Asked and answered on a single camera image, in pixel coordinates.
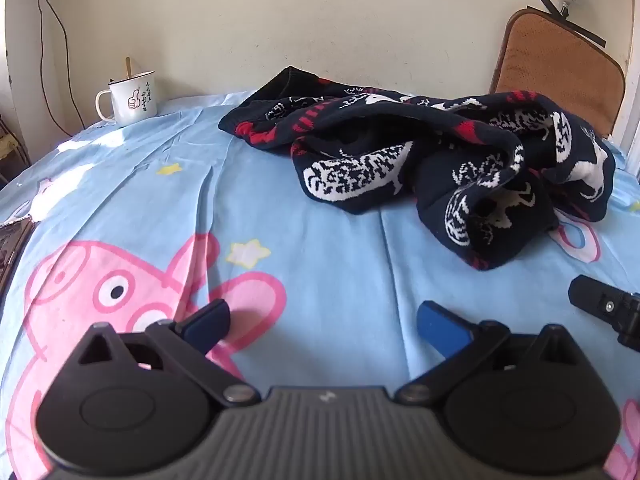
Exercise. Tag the brown seat cushion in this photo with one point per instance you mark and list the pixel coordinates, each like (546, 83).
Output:
(550, 60)

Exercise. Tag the dark flat object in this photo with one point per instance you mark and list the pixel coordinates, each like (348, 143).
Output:
(12, 250)

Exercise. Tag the black tape strip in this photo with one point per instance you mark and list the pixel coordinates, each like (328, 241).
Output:
(586, 34)
(547, 1)

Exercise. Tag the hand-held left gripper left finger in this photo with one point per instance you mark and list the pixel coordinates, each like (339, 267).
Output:
(207, 322)

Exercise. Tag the white enamel mug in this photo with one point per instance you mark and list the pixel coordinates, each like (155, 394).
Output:
(132, 105)

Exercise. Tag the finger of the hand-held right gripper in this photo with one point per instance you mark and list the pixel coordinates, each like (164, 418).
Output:
(595, 300)

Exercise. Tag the dark patterned knit sweater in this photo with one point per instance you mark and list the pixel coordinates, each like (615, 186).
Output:
(360, 130)

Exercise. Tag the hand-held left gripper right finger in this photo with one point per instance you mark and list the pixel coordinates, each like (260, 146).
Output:
(440, 325)

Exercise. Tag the wooden stick in mug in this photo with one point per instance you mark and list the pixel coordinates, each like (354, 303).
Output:
(128, 67)

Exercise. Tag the blue cartoon pig bed sheet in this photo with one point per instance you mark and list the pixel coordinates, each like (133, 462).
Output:
(325, 260)

